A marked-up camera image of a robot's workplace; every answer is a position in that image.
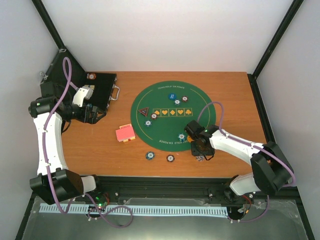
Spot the dark red chip stack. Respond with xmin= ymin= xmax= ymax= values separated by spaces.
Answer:
xmin=166 ymin=154 xmax=175 ymax=163

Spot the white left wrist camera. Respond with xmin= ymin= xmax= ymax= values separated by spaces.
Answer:
xmin=72 ymin=86 xmax=94 ymax=107

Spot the single blue poker chip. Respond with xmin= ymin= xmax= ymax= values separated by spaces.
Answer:
xmin=145 ymin=120 xmax=152 ymax=127

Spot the triangular dealer button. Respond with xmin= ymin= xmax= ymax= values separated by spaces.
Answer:
xmin=137 ymin=107 xmax=149 ymax=117

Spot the single red poker chip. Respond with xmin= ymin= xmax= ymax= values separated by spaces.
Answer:
xmin=150 ymin=113 xmax=158 ymax=120

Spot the round green poker mat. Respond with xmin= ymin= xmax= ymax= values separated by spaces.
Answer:
xmin=130 ymin=81 xmax=217 ymax=152

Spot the red playing card deck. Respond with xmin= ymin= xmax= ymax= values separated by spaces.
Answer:
xmin=115 ymin=123 xmax=136 ymax=143

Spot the black poker case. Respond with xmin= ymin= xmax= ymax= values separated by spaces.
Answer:
xmin=40 ymin=49 xmax=117 ymax=111

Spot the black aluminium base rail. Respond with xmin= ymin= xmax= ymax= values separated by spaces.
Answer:
xmin=74 ymin=174 xmax=301 ymax=208

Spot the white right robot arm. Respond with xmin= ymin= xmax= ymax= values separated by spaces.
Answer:
xmin=184 ymin=120 xmax=296 ymax=203

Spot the single white blue chip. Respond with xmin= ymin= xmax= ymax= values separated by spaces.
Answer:
xmin=174 ymin=99 xmax=181 ymax=106

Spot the orange big blind button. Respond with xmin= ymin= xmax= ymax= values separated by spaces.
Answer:
xmin=187 ymin=136 xmax=193 ymax=143

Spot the orange chip in case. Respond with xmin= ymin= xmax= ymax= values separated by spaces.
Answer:
xmin=86 ymin=73 xmax=97 ymax=80

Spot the blue small blind button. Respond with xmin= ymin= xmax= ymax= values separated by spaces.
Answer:
xmin=167 ymin=92 xmax=177 ymax=101

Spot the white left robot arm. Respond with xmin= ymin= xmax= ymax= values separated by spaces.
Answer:
xmin=28 ymin=86 xmax=105 ymax=205

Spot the blue poker chip stack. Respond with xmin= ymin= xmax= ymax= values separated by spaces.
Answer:
xmin=145 ymin=151 xmax=155 ymax=160

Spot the blue card box in case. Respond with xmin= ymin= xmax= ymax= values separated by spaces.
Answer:
xmin=83 ymin=84 xmax=95 ymax=90

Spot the white purple chip stack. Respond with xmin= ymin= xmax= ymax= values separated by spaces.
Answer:
xmin=196 ymin=156 xmax=204 ymax=162

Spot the light blue cable duct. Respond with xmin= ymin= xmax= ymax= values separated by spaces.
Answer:
xmin=38 ymin=203 xmax=228 ymax=218

